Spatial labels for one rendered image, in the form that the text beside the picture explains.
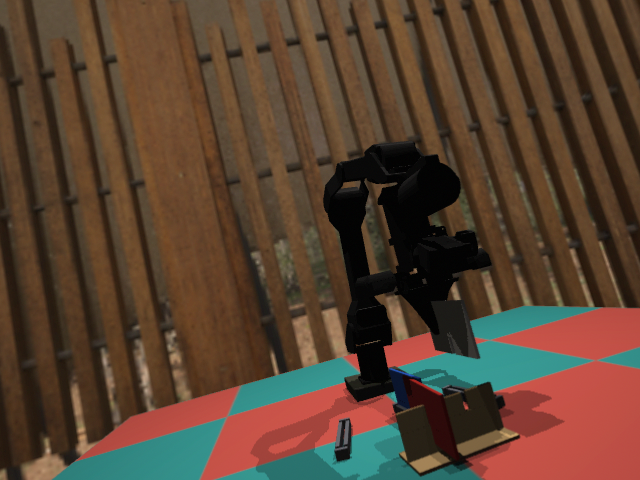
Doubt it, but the tan slotted board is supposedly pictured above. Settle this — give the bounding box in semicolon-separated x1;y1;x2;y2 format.
395;382;521;477

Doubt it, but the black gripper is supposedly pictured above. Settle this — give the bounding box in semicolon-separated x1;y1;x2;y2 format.
355;220;492;335

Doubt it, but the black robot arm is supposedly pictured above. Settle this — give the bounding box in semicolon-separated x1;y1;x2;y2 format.
323;141;478;385

